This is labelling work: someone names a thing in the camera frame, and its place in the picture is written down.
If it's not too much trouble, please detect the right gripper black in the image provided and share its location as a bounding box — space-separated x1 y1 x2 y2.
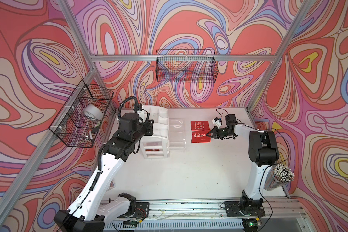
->
206 126 234 139

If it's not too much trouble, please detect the red postcard white text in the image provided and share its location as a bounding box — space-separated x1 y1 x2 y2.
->
190 121 210 131

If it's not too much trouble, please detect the white plastic drawer organizer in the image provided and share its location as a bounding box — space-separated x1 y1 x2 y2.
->
139 105 170 159

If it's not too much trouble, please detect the clear plastic drawer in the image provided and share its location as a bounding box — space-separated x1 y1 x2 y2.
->
169 118 186 152

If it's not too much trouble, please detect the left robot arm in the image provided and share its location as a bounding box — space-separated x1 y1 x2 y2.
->
54 96 154 232

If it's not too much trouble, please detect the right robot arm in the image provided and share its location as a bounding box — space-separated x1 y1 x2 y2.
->
206 114 280 208

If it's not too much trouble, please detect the black clip in basket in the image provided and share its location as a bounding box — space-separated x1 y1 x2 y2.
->
90 127 100 134

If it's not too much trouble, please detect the white tape roll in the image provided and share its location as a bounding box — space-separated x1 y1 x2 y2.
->
82 104 104 120

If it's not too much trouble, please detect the cup of white pencils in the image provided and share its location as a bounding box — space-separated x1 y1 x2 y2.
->
264 164 295 191

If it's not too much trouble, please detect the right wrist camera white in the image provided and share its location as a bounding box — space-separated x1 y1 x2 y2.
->
212 117 222 128

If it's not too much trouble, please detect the black wire basket back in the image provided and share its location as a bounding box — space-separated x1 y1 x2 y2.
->
156 48 219 83

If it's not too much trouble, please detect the black wire basket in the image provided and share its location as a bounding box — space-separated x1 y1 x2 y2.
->
49 80 114 148
156 48 219 83

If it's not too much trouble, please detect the black wire basket left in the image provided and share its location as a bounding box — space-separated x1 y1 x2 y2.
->
49 80 114 148

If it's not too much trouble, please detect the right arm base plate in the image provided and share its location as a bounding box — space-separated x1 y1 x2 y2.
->
220 200 266 218

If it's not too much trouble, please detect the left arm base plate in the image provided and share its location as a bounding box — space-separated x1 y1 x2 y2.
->
123 202 150 220

